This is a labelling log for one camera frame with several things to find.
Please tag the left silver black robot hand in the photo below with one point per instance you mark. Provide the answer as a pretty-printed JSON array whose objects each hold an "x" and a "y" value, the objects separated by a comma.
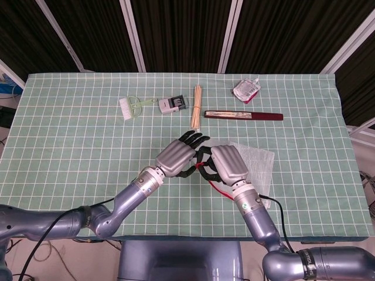
[{"x": 175, "y": 155}]

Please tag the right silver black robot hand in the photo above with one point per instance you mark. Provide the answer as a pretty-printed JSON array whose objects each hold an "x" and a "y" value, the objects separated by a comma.
[{"x": 230, "y": 164}]

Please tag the clear mesh zipper pouch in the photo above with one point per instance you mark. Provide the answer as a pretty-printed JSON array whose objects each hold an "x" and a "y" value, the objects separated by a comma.
[{"x": 257, "y": 164}]

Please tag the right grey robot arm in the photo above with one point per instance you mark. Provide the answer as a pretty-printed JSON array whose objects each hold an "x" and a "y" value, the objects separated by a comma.
[{"x": 260, "y": 222}]

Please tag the grey black date stamp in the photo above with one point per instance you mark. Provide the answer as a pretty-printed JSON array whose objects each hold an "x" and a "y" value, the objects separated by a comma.
[{"x": 170, "y": 105}]

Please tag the wooden sticks bundle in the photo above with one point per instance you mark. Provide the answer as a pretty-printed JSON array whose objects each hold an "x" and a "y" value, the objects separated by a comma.
[{"x": 196, "y": 105}]

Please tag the dark red folding fan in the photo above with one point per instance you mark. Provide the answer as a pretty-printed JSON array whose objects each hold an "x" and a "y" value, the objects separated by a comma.
[{"x": 263, "y": 116}]

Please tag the green white cleaning brush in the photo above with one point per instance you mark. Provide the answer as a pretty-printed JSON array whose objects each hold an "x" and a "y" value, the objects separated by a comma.
[{"x": 130, "y": 106}]

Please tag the crumpled clear plastic pouch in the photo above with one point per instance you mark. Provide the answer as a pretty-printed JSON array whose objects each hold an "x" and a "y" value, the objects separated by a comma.
[{"x": 246, "y": 89}]

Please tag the dark teal table underlay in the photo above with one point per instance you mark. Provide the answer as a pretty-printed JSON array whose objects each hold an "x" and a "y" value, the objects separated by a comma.
[{"x": 190, "y": 239}]

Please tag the green white checkered tablecloth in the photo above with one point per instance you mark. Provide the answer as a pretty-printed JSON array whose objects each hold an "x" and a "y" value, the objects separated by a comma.
[{"x": 73, "y": 146}]

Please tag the grey blue robot torso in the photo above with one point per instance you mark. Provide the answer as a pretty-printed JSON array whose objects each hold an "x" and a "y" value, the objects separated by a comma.
[{"x": 181, "y": 260}]

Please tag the black curtain panel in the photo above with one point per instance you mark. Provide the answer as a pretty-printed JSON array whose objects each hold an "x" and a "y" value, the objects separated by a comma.
[
  {"x": 181, "y": 35},
  {"x": 20, "y": 35},
  {"x": 293, "y": 35},
  {"x": 360, "y": 87},
  {"x": 96, "y": 35}
]

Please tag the white frame post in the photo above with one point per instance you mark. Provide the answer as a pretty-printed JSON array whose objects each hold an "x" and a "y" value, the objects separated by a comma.
[
  {"x": 11, "y": 73},
  {"x": 133, "y": 35},
  {"x": 61, "y": 38},
  {"x": 231, "y": 35},
  {"x": 348, "y": 44}
]

